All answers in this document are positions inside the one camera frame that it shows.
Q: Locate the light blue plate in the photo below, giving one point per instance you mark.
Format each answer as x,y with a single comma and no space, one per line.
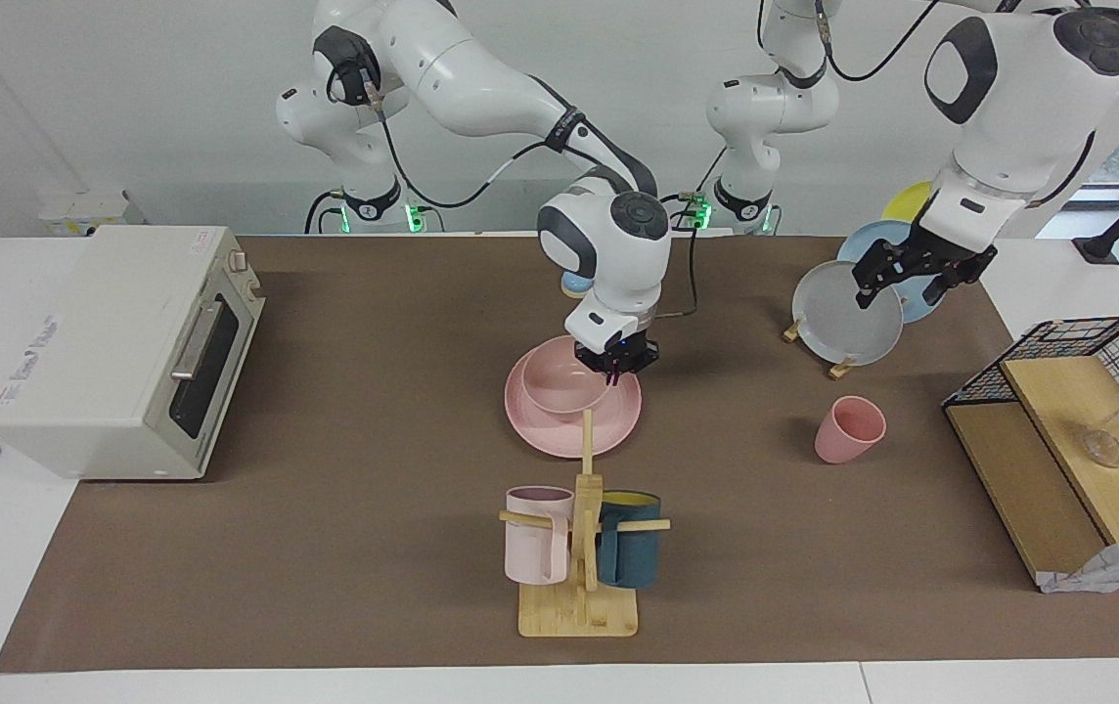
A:
863,244

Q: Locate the dark teal mug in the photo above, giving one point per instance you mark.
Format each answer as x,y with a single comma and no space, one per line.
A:
633,557

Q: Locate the beige toaster oven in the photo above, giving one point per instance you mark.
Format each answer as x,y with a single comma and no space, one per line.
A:
90,362

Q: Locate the yellow plate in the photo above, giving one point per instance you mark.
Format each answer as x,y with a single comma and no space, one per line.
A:
907,205

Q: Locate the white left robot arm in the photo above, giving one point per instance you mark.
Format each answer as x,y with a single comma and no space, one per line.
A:
1029,117

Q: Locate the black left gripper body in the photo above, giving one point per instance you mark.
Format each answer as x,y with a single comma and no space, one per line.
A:
941,252

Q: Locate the white marbled panel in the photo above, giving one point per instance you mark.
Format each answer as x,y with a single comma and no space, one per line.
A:
1117,567

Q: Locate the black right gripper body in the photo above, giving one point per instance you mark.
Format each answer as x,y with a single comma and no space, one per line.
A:
618,354

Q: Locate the wooden plate rack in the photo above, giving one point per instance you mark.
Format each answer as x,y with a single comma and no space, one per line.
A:
841,370

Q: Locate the pink speckled plate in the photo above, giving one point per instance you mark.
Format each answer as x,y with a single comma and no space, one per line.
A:
540,435

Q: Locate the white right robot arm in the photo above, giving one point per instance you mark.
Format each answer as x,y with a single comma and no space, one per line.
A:
481,88

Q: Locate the pink tumbler cup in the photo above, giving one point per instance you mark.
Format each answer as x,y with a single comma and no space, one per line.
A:
843,440

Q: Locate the small white box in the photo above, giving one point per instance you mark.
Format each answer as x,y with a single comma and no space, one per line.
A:
80,215

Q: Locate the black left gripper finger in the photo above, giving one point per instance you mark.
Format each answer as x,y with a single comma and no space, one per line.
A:
941,289
874,284

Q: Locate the grey plate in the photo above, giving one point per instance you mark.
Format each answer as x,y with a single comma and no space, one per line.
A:
843,323

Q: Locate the small blue jar cork lid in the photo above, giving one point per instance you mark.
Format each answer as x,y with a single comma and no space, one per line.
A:
571,286

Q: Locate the pink mug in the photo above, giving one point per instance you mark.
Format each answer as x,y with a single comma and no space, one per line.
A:
528,552

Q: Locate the wooden mug tree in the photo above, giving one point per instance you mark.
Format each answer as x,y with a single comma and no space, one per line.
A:
579,611

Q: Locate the clear glass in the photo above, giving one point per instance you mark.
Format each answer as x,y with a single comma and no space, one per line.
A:
1103,448

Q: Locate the pink bowl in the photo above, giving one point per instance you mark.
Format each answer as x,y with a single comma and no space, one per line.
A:
559,386

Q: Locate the brown table mat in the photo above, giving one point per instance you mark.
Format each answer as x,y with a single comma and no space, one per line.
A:
325,548

